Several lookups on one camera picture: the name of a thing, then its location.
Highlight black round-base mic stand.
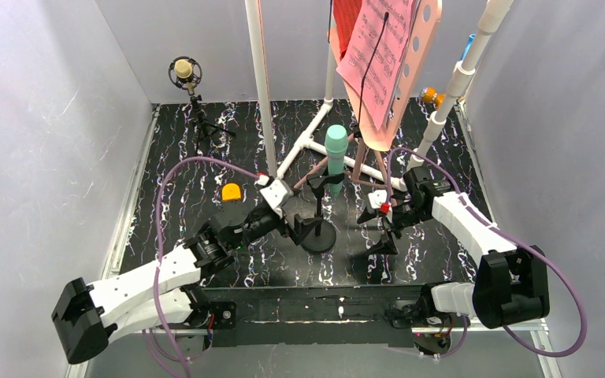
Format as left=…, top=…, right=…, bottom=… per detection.
left=301, top=172, right=344, bottom=254

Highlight black tripod shock mount stand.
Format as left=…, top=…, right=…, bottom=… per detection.
left=168, top=56, right=236, bottom=154

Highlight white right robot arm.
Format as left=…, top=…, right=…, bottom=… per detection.
left=357, top=168, right=550, bottom=329

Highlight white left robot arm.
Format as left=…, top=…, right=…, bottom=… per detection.
left=51, top=202, right=323, bottom=365

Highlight orange tape measure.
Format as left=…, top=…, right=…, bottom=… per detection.
left=221, top=183, right=243, bottom=202

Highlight orange microphone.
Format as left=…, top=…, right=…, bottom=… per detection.
left=420, top=87, right=445, bottom=109

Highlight pink sheet music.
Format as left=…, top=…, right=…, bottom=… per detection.
left=336, top=0, right=417, bottom=129

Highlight blue tube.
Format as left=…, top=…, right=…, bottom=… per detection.
left=460, top=33, right=476, bottom=61

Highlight pink music stand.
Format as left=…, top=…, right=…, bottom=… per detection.
left=288, top=0, right=444, bottom=199

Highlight red folder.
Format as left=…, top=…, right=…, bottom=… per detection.
left=333, top=0, right=362, bottom=59

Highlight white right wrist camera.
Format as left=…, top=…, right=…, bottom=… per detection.
left=367, top=189, right=391, bottom=214

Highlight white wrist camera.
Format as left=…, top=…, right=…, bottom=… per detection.
left=367, top=189, right=391, bottom=214
left=255, top=173, right=293, bottom=219

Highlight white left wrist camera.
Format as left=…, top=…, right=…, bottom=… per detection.
left=255, top=173, right=293, bottom=219

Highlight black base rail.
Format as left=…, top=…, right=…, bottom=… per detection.
left=204, top=284, right=464, bottom=353

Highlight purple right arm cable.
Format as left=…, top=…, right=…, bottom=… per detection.
left=385, top=146, right=588, bottom=359

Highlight white PVC pipe frame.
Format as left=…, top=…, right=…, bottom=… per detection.
left=243, top=0, right=515, bottom=192

